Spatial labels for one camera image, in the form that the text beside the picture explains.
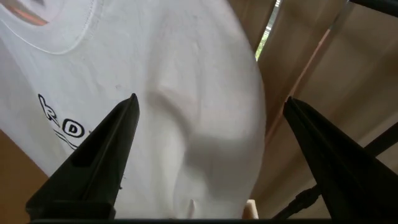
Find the white printed t-shirt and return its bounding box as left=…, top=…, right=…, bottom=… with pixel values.
left=0, top=0, right=267, bottom=220

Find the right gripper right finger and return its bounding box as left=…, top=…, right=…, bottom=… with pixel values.
left=282, top=95, right=398, bottom=220

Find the black clothes rack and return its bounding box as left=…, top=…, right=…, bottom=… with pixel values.
left=272, top=0, right=398, bottom=220

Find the beige curtain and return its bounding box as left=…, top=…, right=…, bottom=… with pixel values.
left=226, top=0, right=398, bottom=219

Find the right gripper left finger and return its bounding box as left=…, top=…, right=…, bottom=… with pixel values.
left=25, top=92, right=141, bottom=220

